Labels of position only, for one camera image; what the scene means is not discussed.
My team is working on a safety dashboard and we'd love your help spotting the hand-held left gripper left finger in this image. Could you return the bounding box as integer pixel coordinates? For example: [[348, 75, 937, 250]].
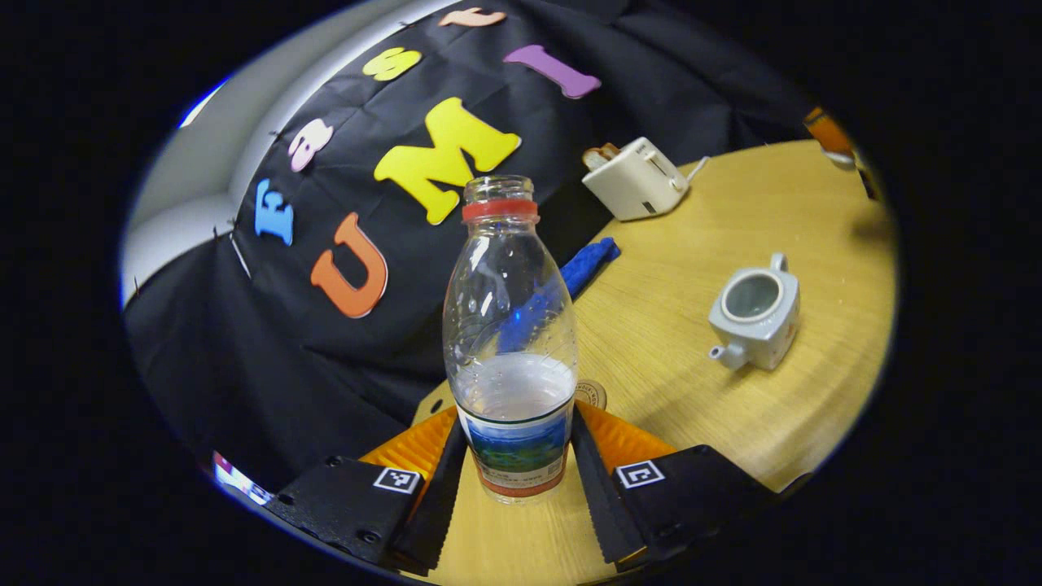
[[265, 405, 471, 575]]

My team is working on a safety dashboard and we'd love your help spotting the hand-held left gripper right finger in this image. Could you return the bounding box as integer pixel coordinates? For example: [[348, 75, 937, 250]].
[[569, 399, 782, 572]]

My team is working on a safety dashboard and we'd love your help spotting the clear plastic water bottle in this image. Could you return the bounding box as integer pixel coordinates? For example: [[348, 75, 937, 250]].
[[442, 175, 579, 505]]

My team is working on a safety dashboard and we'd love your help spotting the white ceramic teacup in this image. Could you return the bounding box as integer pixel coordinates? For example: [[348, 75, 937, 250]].
[[708, 252, 802, 372]]

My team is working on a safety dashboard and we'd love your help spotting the white toaster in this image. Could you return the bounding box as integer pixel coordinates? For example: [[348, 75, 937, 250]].
[[582, 137, 693, 222]]

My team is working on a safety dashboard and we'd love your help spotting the computer monitor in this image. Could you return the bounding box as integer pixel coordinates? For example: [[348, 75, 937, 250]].
[[213, 453, 275, 507]]

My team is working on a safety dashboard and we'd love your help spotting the black backdrop cloth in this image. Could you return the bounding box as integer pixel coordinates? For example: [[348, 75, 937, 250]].
[[122, 0, 823, 493]]

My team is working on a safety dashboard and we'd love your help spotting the blue towel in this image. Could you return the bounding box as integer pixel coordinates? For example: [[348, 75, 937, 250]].
[[497, 237, 621, 352]]

